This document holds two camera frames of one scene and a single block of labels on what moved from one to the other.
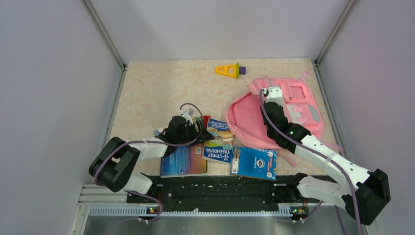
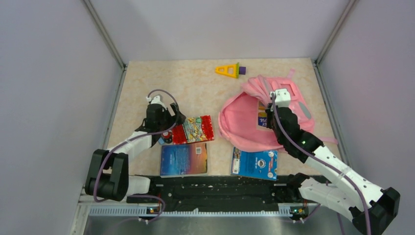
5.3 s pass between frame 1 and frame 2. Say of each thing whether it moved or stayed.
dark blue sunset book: stayed
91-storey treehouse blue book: moved
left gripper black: moved
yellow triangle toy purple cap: stayed
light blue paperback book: stayed
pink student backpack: moved
